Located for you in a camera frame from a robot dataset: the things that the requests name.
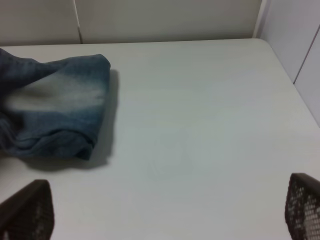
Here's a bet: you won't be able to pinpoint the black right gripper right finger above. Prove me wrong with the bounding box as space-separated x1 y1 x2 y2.
284 173 320 240

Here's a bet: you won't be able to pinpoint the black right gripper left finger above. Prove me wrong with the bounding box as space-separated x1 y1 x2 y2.
0 179 55 240

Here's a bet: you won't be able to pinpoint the children's blue denim shorts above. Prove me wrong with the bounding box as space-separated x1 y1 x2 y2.
0 50 111 160

